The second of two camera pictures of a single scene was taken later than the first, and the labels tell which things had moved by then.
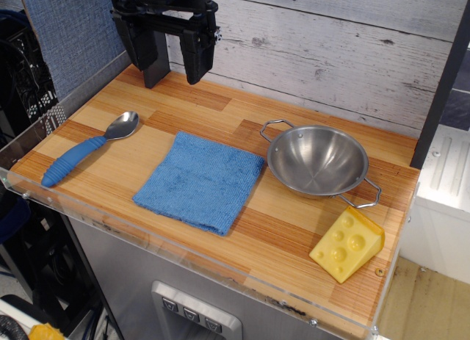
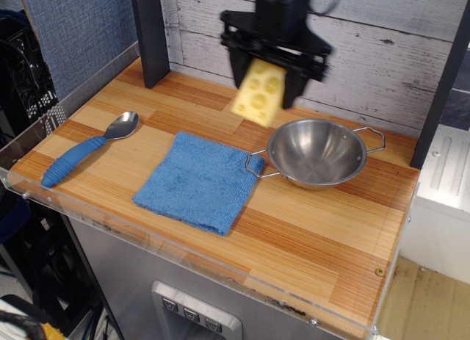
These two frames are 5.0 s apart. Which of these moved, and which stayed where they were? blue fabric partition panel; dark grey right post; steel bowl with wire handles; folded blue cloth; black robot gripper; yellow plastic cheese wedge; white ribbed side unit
Moved: steel bowl with wire handles; yellow plastic cheese wedge; black robot gripper
Stayed: blue fabric partition panel; white ribbed side unit; dark grey right post; folded blue cloth
